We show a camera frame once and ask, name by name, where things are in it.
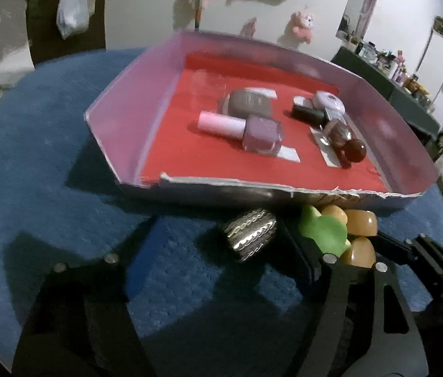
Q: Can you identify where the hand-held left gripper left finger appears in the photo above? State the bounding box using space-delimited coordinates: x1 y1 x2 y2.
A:
11 254 155 377

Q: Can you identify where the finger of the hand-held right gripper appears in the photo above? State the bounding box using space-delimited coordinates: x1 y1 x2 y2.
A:
372 232 443 297

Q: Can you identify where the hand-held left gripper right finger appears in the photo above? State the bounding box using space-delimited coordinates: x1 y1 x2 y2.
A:
276 218 430 377

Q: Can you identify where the green toy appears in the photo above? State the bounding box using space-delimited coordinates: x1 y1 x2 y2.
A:
298 205 352 255

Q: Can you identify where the pale yellow toy piece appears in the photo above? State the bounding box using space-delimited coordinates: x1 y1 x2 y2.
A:
321 204 348 224

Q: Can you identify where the orange rounded toy block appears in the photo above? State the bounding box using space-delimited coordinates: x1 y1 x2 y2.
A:
345 209 379 238
339 236 377 268

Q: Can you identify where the glitter bottle with red cap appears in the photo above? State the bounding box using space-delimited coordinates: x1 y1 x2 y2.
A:
319 120 367 164

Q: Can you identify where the purple nail polish bottle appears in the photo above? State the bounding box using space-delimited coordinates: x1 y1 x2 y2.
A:
198 111 285 158

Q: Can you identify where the black bottle with label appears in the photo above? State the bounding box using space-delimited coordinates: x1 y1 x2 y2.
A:
291 104 342 128

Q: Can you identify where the grey nail polish bottle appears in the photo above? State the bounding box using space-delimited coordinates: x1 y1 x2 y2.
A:
218 87 275 120

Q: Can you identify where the pink cardboard box red bottom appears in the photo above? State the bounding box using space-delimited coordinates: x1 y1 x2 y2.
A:
85 29 440 217

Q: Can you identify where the white round device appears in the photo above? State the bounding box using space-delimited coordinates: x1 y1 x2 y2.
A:
312 90 345 115

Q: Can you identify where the table with green cloth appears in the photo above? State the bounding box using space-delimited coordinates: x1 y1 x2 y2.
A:
331 46 442 144

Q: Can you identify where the row of bottles and jars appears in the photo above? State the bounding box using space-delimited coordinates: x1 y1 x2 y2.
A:
357 39 436 107

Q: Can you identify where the dark brown door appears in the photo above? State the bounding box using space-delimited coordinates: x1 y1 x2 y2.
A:
25 0 106 65

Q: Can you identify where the clear plastic bag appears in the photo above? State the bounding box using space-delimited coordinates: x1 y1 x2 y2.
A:
57 0 90 40

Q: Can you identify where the wall mirror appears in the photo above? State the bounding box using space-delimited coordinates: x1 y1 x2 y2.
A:
337 0 384 46

